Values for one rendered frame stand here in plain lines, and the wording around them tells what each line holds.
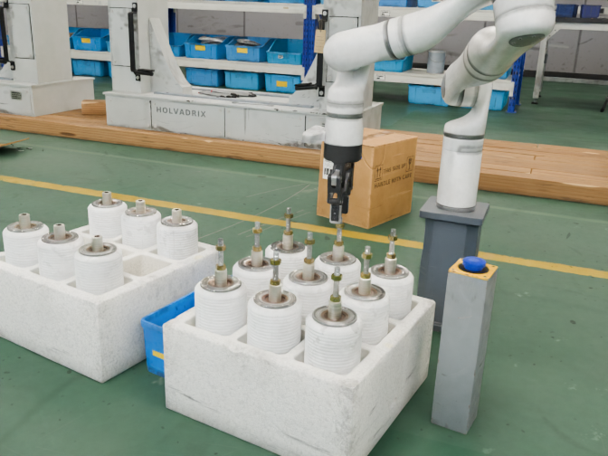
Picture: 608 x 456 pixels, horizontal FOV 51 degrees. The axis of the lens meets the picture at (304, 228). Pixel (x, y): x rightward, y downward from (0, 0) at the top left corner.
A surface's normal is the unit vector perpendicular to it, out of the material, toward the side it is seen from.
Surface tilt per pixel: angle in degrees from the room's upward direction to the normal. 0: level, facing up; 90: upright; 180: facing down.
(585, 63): 90
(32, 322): 90
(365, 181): 90
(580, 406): 0
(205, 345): 90
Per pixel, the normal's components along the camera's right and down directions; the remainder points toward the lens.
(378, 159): 0.77, 0.23
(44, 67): 0.93, 0.15
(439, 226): -0.37, 0.29
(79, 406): 0.04, -0.95
